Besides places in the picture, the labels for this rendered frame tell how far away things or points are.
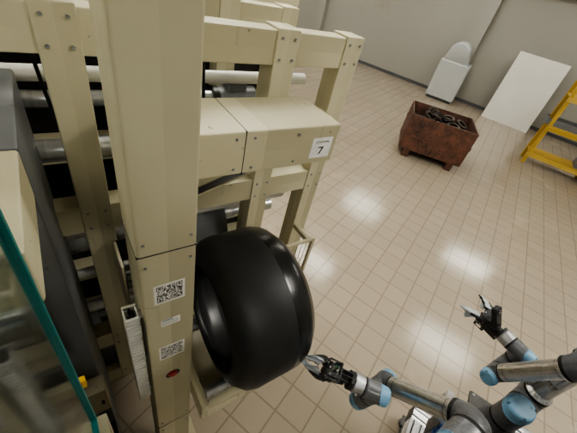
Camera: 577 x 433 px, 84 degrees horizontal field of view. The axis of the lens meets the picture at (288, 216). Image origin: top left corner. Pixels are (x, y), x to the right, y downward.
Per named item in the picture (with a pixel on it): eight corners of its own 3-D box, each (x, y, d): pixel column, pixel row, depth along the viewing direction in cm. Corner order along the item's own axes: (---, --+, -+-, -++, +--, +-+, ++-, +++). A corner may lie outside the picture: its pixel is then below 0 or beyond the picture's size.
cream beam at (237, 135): (167, 186, 90) (166, 138, 80) (143, 142, 104) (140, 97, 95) (331, 161, 122) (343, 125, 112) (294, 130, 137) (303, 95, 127)
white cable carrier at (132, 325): (140, 399, 108) (124, 323, 79) (136, 386, 111) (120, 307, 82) (154, 393, 111) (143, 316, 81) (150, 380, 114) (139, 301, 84)
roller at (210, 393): (198, 387, 119) (200, 396, 120) (203, 393, 116) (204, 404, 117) (277, 347, 138) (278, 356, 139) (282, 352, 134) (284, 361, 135)
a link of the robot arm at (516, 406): (485, 410, 145) (503, 398, 137) (501, 397, 152) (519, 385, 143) (508, 437, 138) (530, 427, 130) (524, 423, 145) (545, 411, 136)
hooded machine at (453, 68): (455, 101, 907) (484, 46, 817) (450, 106, 860) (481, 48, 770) (428, 91, 934) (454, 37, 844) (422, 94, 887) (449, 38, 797)
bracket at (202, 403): (200, 419, 116) (202, 409, 110) (167, 329, 139) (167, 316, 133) (209, 414, 118) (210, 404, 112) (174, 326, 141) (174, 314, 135)
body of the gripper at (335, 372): (330, 356, 119) (359, 369, 119) (323, 357, 127) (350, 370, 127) (324, 376, 116) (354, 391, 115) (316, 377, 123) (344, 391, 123)
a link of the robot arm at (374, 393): (380, 411, 122) (391, 406, 116) (355, 399, 122) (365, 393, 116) (382, 390, 128) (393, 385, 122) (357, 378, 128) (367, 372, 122)
